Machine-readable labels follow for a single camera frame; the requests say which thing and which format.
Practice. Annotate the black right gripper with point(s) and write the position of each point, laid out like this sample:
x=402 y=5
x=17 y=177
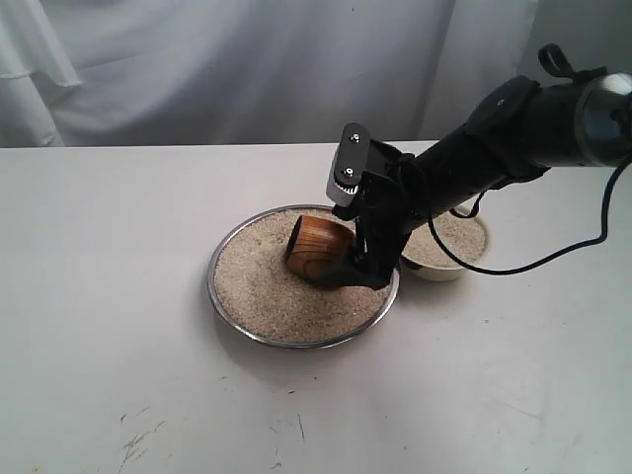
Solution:
x=382 y=214

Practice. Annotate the brown wooden cup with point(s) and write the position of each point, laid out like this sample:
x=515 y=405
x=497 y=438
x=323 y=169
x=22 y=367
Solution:
x=315 y=247

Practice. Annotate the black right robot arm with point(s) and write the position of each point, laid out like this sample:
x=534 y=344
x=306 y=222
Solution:
x=515 y=135

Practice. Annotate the round steel rice plate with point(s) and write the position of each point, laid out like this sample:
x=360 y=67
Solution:
x=253 y=293

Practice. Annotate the white backdrop curtain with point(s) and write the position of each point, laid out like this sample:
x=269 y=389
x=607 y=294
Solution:
x=117 y=73

